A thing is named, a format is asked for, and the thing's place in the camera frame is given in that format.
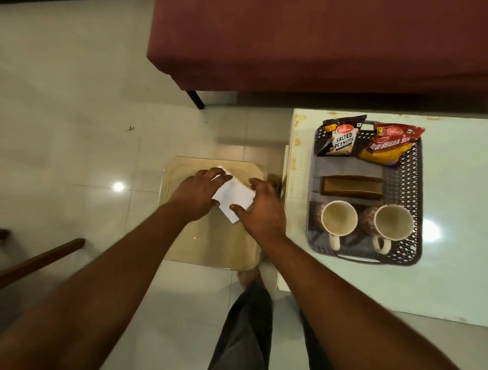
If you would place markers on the person's right forearm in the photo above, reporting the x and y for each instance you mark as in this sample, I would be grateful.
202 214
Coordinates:
343 312

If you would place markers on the grey perforated plastic tray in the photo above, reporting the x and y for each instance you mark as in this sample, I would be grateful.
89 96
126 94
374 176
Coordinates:
404 183

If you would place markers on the person's left fingers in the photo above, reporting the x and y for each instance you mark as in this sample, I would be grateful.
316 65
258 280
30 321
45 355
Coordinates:
213 176

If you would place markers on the beige plastic stool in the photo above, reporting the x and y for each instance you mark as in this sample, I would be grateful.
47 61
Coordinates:
213 244

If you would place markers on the brown wooden chair armrest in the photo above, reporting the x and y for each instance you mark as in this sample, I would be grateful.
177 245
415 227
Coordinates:
38 263

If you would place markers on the person's right hand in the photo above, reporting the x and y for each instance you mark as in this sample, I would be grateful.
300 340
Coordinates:
265 217

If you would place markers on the person's right thumb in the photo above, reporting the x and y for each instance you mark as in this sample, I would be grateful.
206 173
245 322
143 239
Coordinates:
239 211

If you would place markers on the red and yellow snack packet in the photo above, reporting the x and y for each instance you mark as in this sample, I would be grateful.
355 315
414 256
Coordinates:
389 145

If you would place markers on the patterned ceramic mug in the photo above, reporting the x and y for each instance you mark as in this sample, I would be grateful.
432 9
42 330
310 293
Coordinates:
338 218
392 223

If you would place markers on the person's foot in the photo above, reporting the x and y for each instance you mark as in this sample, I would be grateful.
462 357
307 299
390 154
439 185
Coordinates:
249 277

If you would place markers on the person's grey trousers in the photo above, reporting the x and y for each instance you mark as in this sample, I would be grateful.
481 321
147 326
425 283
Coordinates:
247 327

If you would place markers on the black and white peanut packet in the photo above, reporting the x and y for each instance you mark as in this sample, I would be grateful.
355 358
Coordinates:
343 139

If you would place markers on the white paper napkin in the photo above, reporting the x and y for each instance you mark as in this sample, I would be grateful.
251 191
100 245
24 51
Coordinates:
236 192

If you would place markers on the maroon upholstered sofa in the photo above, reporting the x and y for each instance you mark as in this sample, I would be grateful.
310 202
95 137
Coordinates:
324 42

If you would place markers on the black sofa leg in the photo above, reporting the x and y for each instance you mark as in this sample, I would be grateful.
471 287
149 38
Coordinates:
195 100

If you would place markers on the brown wooden napkin holder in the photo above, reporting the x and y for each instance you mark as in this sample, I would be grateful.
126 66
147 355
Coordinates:
352 187

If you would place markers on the person's left hand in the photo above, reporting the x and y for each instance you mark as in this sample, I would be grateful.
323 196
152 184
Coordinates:
192 198

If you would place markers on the person's left forearm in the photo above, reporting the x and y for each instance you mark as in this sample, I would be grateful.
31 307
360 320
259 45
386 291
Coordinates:
95 289

